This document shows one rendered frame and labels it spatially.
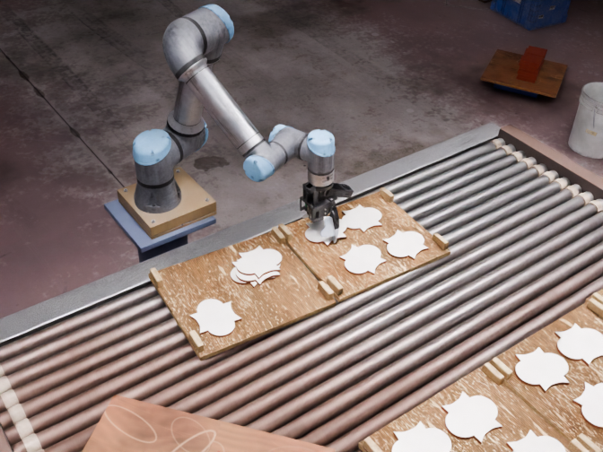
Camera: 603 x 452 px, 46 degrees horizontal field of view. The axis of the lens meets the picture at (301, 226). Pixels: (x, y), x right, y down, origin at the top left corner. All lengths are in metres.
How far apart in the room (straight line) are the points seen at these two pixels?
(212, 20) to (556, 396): 1.32
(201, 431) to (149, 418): 0.12
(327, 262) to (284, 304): 0.22
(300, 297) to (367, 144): 2.48
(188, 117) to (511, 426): 1.27
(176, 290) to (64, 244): 1.73
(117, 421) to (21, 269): 2.07
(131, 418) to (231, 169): 2.63
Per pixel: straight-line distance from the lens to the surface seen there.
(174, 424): 1.61
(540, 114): 5.02
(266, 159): 1.92
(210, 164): 4.15
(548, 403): 1.90
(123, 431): 1.62
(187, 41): 1.97
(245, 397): 1.80
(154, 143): 2.23
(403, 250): 2.17
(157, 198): 2.30
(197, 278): 2.06
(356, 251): 2.15
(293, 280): 2.05
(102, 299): 2.07
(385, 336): 1.95
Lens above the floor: 2.35
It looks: 39 degrees down
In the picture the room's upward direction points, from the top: 3 degrees clockwise
